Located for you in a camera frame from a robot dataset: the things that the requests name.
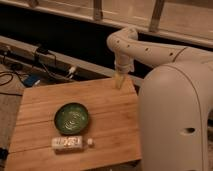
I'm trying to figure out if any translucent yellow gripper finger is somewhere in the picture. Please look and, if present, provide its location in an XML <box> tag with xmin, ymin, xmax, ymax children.
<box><xmin>119</xmin><ymin>74</ymin><xmax>126</xmax><ymax>88</ymax></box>
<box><xmin>114</xmin><ymin>72</ymin><xmax>120</xmax><ymax>89</ymax></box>

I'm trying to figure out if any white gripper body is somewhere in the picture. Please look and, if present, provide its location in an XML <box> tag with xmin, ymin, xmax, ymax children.
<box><xmin>115</xmin><ymin>54</ymin><xmax>134</xmax><ymax>74</ymax></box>

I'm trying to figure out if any white labelled plastic bottle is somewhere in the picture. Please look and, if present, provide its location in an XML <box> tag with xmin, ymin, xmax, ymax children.
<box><xmin>51</xmin><ymin>136</ymin><xmax>94</xmax><ymax>150</ymax></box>

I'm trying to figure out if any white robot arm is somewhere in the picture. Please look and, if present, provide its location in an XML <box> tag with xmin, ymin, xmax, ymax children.
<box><xmin>107</xmin><ymin>28</ymin><xmax>213</xmax><ymax>171</ymax></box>

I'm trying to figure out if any green ceramic bowl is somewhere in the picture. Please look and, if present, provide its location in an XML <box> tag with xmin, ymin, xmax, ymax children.
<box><xmin>54</xmin><ymin>102</ymin><xmax>89</xmax><ymax>135</ymax></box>

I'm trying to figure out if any wooden table board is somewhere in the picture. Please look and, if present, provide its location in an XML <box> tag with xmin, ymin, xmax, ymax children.
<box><xmin>4</xmin><ymin>76</ymin><xmax>142</xmax><ymax>171</ymax></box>

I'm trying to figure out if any white plug connector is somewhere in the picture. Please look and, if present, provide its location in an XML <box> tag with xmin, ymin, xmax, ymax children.
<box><xmin>67</xmin><ymin>66</ymin><xmax>77</xmax><ymax>79</ymax></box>

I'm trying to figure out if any black power adapter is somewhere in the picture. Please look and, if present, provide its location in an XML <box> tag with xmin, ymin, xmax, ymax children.
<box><xmin>35</xmin><ymin>46</ymin><xmax>50</xmax><ymax>55</ymax></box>

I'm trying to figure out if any blue device on floor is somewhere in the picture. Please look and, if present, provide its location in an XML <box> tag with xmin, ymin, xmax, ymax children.
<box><xmin>23</xmin><ymin>75</ymin><xmax>40</xmax><ymax>87</ymax></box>

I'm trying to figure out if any metal window frame rail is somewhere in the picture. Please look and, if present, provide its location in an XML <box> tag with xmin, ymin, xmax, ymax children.
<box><xmin>0</xmin><ymin>0</ymin><xmax>213</xmax><ymax>48</ymax></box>

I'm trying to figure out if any black cable on floor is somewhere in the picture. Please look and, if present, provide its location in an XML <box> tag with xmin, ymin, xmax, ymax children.
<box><xmin>0</xmin><ymin>49</ymin><xmax>28</xmax><ymax>98</ymax></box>

